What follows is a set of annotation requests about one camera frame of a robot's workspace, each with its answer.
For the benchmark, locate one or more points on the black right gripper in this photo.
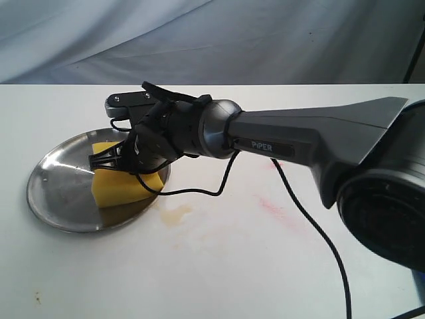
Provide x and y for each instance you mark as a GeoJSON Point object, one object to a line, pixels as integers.
{"type": "Point", "coordinates": [147, 148]}

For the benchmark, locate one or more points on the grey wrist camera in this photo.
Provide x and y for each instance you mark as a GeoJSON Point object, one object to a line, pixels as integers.
{"type": "Point", "coordinates": [128, 104]}

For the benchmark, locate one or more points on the yellow sponge block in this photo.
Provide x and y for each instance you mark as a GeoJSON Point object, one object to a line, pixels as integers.
{"type": "Point", "coordinates": [112, 188]}

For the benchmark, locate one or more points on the beige liquid spill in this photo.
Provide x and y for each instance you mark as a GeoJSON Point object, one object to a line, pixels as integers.
{"type": "Point", "coordinates": [173, 217]}

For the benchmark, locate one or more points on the grey draped backdrop cloth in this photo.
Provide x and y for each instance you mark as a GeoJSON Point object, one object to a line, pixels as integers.
{"type": "Point", "coordinates": [208, 42]}

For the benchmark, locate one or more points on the round stainless steel plate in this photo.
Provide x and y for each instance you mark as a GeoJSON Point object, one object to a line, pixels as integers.
{"type": "Point", "coordinates": [59, 188]}

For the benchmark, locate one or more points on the blue cloth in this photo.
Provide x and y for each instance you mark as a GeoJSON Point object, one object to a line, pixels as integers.
{"type": "Point", "coordinates": [419, 280]}

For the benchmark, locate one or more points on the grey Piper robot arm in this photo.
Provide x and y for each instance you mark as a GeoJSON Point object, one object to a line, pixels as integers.
{"type": "Point", "coordinates": [367, 159]}

